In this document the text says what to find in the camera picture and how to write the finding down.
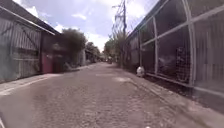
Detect tall wire mesh fence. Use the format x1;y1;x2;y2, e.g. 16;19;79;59
123;0;224;98

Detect distant trees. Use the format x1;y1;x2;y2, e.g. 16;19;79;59
84;36;124;65

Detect round green tree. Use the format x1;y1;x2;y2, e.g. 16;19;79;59
60;27;88;69

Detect corrugated metal shed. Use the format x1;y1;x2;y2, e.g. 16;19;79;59
0;0;62;84

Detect concrete side strip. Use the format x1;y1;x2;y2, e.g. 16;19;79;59
0;65;88;98

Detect red door building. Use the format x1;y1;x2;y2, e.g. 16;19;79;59
40;31;66;75

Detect utility pole with wires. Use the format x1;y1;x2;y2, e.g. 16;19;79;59
111;0;129;69

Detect grey asphalt road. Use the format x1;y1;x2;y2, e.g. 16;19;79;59
0;62;224;128

